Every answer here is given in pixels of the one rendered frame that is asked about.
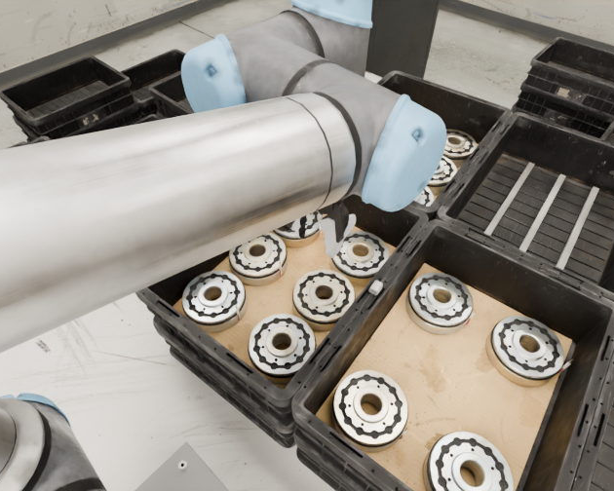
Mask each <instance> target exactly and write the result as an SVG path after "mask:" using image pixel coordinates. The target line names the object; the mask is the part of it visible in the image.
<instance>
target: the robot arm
mask: <svg viewBox="0 0 614 491"><path fill-rule="evenodd" d="M290 3H291V4H292V7H291V8H290V9H287V10H285V11H282V12H280V13H279V14H278V15H275V16H273V17H271V18H269V19H264V20H262V21H259V22H257V23H254V24H251V25H249V26H246V27H243V28H241V29H238V30H235V31H233V32H230V33H227V34H225V35H223V34H222V33H221V34H218V35H216V36H215V39H213V40H210V41H209V42H207V43H205V44H203V45H200V46H198V47H196V48H194V49H192V50H190V51H189V52H188V53H187V54H186V55H185V57H184V59H183V62H182V65H181V78H182V83H183V87H184V90H185V93H186V96H187V99H188V101H189V103H190V105H191V107H192V109H193V111H194V112H195V113H194V114H189V115H183V116H178V117H173V118H168V119H163V120H158V121H153V122H147V123H142V124H137V125H131V126H126V127H122V128H117V129H111V130H106V131H101V132H91V133H86V134H81V135H75V136H70V137H66V138H60V139H55V140H50V141H45V142H39V143H34V144H29V145H23V146H19V147H14V148H9V149H3V150H0V354H1V353H3V352H5V351H7V350H9V349H12V348H14V347H15V346H17V345H19V344H22V343H24V342H26V341H28V340H31V339H33V338H35V337H37V336H39V335H42V334H44V333H46V332H48V331H50V330H53V329H55V328H57V327H59V326H62V325H64V324H66V323H68V322H70V321H74V320H76V319H78V318H81V317H83V316H85V315H86V314H88V313H91V312H93V311H95V310H97V309H99V308H102V307H104V306H106V305H108V304H111V303H113V302H115V301H117V300H119V299H122V298H124V297H126V296H128V295H131V294H133V293H135V292H137V291H139V290H142V289H144V288H146V287H148V286H150V285H152V284H154V283H157V282H160V281H162V280H164V279H166V278H168V277H171V276H173V275H175V274H177V273H179V272H182V271H184V270H186V269H188V268H191V267H193V266H195V265H197V264H199V263H202V262H204V261H206V260H208V259H211V258H213V257H215V256H217V255H218V254H221V253H223V252H225V251H227V250H229V249H232V248H234V247H236V246H240V245H242V244H244V243H246V242H248V241H251V240H253V239H255V238H257V237H259V236H262V235H264V234H266V233H268V232H271V231H273V230H275V229H278V230H279V231H282V232H286V231H288V230H289V229H290V227H291V226H293V228H294V230H295V233H296V235H297V236H298V237H299V238H300V239H303V238H304V237H305V232H306V228H305V223H306V222H307V217H306V216H307V214H309V213H312V212H314V211H318V212H319V214H320V215H323V214H326V216H325V217H324V218H323V219H321V220H320V223H321V228H322V229H323V231H324V234H325V238H324V243H325V245H326V249H325V253H326V254H327V255H328V256H329V257H330V258H332V257H334V256H335V255H336V254H337V253H338V252H339V250H340V249H341V247H342V244H343V241H344V239H345V238H346V236H347V235H348V234H349V232H350V231H351V230H352V228H353V227H354V225H355V223H356V215H355V214H349V211H348V209H347V208H346V207H345V206H344V202H343V201H344V200H345V199H346V198H347V197H348V196H350V195H352V194H355V195H356V196H358V195H359V196H360V197H362V200H363V202H365V203H366V204H369V203H371V204H373V205H375V206H376V207H378V208H380V209H382V210H386V211H396V210H400V209H402V208H404V207H406V206H407V205H409V204H410V203H411V202H412V201H413V200H414V199H415V198H416V197H417V196H418V195H419V194H420V193H421V192H422V191H423V190H424V188H425V187H426V186H427V184H428V183H429V181H430V180H431V178H432V177H433V175H434V173H435V171H436V170H437V168H438V166H439V164H440V161H441V157H442V155H443V152H444V148H445V144H446V128H445V124H444V122H443V120H442V119H441V117H440V116H438V115H437V114H435V113H434V112H432V111H430V110H428V109H426V108H424V107H422V106H421V105H419V104H417V103H415V102H413V101H412V100H410V97H409V96H408V95H407V94H403V95H400V94H397V93H395V92H393V91H391V90H388V89H386V88H384V87H382V86H380V85H378V84H376V83H374V82H372V81H370V80H368V79H366V78H365V67H366V58H367V49H368V40H369V31H370V29H371V28H372V22H371V8H372V0H290ZM0 491H107V490H106V488H105V487H104V485H103V483H102V482H101V480H100V478H99V476H98V475H97V473H96V470H95V469H94V467H93V465H92V464H91V462H90V460H89V458H88V457H87V455H86V453H85V452H84V450H83V448H82V446H81V445H80V443H79V441H78V440H77V438H76V436H75V434H74V433H73V432H72V430H71V426H70V423H69V421H68V419H67V417H66V416H65V414H64V413H63V412H62V411H61V410H60V409H59V408H58V407H57V406H56V405H55V404H54V403H53V402H52V401H51V400H50V399H48V398H47V397H44V396H41V395H37V394H33V393H20V394H19V395H18V396H17V397H14V396H13V395H5V396H1V397H0Z"/></svg>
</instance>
